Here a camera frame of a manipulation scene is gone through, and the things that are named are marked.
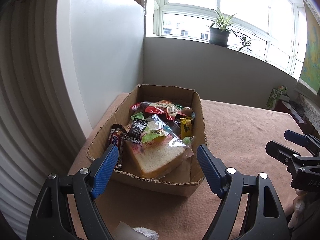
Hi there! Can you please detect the black candy wrapper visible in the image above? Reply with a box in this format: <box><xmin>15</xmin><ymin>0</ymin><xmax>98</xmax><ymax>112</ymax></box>
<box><xmin>124</xmin><ymin>118</ymin><xmax>148</xmax><ymax>144</ymax></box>

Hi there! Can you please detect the yellow black candy packet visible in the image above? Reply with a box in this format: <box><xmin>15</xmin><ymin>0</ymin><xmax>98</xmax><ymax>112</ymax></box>
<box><xmin>180</xmin><ymin>117</ymin><xmax>192</xmax><ymax>139</ymax></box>

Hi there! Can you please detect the green jelly cup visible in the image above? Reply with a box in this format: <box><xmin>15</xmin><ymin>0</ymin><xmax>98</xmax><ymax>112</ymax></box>
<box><xmin>142</xmin><ymin>121</ymin><xmax>170</xmax><ymax>144</ymax></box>

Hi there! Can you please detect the brown chocolate ball cup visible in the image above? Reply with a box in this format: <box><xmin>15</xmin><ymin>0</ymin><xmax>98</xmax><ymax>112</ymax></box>
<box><xmin>181</xmin><ymin>106</ymin><xmax>193</xmax><ymax>117</ymax></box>

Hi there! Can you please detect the dark plum clear red packet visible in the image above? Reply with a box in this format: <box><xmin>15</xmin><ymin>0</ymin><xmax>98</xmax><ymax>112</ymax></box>
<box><xmin>130</xmin><ymin>101</ymin><xmax>151</xmax><ymax>113</ymax></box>

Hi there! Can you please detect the red green snack packet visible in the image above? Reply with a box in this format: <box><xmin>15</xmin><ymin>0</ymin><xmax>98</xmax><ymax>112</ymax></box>
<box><xmin>144</xmin><ymin>100</ymin><xmax>183</xmax><ymax>121</ymax></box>

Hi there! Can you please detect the gloved right hand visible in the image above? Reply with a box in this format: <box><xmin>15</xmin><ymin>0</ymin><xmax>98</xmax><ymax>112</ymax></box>
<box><xmin>288</xmin><ymin>189</ymin><xmax>319</xmax><ymax>229</ymax></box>

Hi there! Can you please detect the dark red side cabinet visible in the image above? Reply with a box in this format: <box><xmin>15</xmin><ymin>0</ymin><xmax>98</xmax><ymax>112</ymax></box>
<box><xmin>274</xmin><ymin>100</ymin><xmax>319</xmax><ymax>138</ymax></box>

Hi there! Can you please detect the white lace cloth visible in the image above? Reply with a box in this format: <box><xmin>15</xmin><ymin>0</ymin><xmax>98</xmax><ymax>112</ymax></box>
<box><xmin>298</xmin><ymin>94</ymin><xmax>320</xmax><ymax>133</ymax></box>

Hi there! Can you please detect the snickers bar in box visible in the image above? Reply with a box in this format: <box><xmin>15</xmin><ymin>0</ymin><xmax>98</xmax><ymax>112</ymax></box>
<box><xmin>108</xmin><ymin>124</ymin><xmax>127</xmax><ymax>170</ymax></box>

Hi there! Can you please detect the pink table cloth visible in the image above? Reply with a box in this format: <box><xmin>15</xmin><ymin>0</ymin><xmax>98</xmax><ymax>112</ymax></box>
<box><xmin>67</xmin><ymin>92</ymin><xmax>313</xmax><ymax>240</ymax></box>

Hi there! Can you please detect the green drink carton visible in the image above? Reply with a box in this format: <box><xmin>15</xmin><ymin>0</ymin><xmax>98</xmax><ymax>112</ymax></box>
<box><xmin>265</xmin><ymin>85</ymin><xmax>287</xmax><ymax>110</ymax></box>

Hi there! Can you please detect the packaged sliced toast bread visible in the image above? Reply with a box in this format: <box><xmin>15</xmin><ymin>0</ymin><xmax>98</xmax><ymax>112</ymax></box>
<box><xmin>125</xmin><ymin>134</ymin><xmax>194</xmax><ymax>179</ymax></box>

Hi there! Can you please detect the dark cake clear red packet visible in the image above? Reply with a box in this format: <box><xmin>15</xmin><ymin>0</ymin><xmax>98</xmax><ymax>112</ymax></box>
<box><xmin>161</xmin><ymin>114</ymin><xmax>182</xmax><ymax>136</ymax></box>

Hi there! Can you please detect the map poster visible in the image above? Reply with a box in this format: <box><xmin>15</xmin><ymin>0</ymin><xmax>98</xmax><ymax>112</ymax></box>
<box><xmin>299</xmin><ymin>2</ymin><xmax>319</xmax><ymax>94</ymax></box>

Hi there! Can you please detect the brown cardboard box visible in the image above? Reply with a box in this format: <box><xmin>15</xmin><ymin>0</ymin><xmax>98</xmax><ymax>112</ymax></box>
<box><xmin>86</xmin><ymin>85</ymin><xmax>206</xmax><ymax>197</ymax></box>

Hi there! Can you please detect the potted spider plant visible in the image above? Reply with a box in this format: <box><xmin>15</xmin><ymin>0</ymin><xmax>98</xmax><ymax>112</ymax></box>
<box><xmin>209</xmin><ymin>7</ymin><xmax>253</xmax><ymax>55</ymax></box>

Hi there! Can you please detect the window frame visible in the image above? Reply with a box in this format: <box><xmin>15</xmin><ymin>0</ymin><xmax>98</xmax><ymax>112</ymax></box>
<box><xmin>147</xmin><ymin>0</ymin><xmax>307</xmax><ymax>78</ymax></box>

